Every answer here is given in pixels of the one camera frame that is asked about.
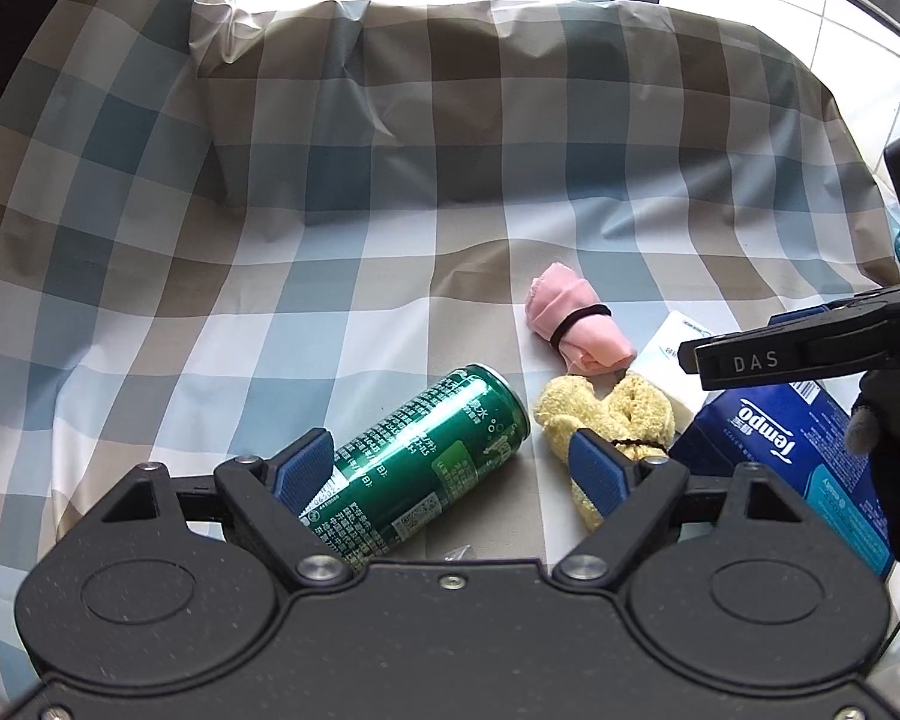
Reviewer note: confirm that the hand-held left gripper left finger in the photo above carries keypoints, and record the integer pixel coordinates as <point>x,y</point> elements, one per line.
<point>304,465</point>

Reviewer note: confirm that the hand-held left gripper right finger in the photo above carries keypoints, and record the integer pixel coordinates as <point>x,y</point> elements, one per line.
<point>596,469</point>

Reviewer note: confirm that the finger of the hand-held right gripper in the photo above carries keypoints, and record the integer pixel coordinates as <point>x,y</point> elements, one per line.
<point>795,349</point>

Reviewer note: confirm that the yellow fluffy cloth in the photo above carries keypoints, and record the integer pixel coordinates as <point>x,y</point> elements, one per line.
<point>630,405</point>

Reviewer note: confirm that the blue tissue pack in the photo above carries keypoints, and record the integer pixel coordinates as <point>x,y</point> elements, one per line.
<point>780,450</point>

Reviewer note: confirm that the green drink can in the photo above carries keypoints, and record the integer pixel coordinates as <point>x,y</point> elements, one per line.
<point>420,465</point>

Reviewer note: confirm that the white tissue packet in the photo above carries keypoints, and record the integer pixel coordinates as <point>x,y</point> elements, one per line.
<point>667,375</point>

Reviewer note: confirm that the pink cloth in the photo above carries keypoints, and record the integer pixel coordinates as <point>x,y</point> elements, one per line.
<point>592,334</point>

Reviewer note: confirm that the clear plastic scrap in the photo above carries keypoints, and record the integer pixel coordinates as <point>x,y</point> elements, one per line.
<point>457,555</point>

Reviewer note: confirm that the checked blue beige blanket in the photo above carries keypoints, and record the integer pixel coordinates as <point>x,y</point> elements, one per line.
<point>345,240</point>

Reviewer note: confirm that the dark brown cushion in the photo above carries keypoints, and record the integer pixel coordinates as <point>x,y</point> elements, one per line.
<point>7,15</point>

